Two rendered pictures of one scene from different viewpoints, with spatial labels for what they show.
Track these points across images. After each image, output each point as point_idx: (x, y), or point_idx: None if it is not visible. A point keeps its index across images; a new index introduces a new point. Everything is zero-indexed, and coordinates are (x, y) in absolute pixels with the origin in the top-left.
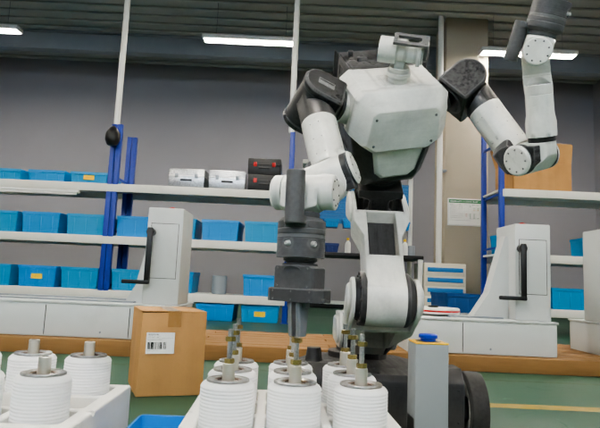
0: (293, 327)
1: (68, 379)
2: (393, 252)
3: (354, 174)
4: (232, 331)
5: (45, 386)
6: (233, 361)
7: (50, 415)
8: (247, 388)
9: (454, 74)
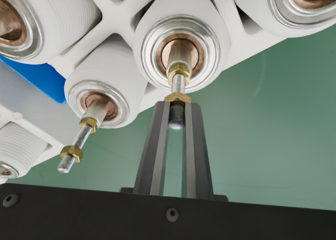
0: (167, 139)
1: (14, 161)
2: None
3: None
4: (69, 168)
5: (28, 170)
6: (96, 125)
7: (41, 149)
8: (137, 106)
9: None
